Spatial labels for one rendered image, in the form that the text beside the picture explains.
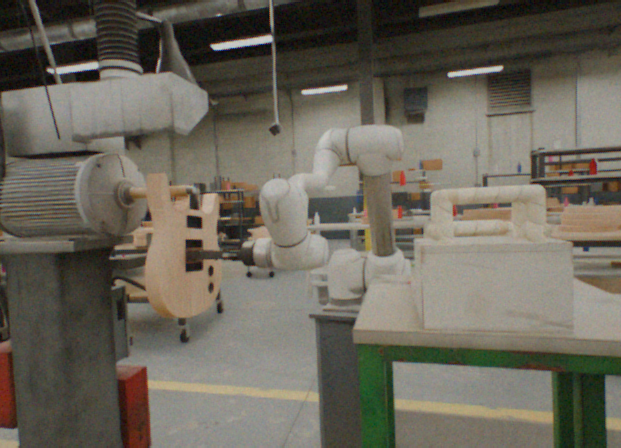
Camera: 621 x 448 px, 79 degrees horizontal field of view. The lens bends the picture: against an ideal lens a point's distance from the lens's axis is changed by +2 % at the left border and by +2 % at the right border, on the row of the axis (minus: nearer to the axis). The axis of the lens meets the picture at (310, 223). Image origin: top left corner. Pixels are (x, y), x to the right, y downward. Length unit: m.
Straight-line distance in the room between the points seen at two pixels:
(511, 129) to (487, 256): 11.77
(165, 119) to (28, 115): 0.51
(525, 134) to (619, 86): 2.49
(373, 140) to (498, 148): 11.06
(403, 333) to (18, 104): 1.24
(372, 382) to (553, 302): 0.38
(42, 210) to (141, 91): 0.48
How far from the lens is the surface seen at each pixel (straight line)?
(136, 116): 1.05
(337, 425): 1.91
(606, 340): 0.87
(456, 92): 12.48
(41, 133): 1.37
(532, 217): 0.83
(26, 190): 1.33
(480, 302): 0.81
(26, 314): 1.42
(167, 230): 1.09
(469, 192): 0.79
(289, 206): 0.91
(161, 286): 1.07
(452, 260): 0.79
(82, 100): 1.17
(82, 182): 1.19
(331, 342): 1.74
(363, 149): 1.39
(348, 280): 1.69
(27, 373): 1.48
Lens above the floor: 1.19
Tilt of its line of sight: 3 degrees down
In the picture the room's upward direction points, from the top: 3 degrees counter-clockwise
